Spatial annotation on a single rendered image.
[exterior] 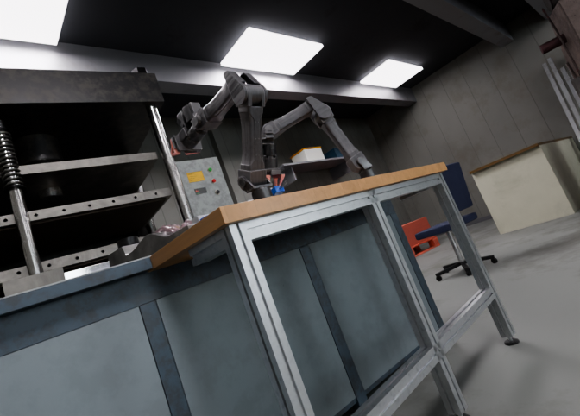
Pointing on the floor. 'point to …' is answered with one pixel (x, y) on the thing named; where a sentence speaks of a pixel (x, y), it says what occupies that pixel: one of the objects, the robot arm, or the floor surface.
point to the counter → (532, 185)
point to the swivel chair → (454, 177)
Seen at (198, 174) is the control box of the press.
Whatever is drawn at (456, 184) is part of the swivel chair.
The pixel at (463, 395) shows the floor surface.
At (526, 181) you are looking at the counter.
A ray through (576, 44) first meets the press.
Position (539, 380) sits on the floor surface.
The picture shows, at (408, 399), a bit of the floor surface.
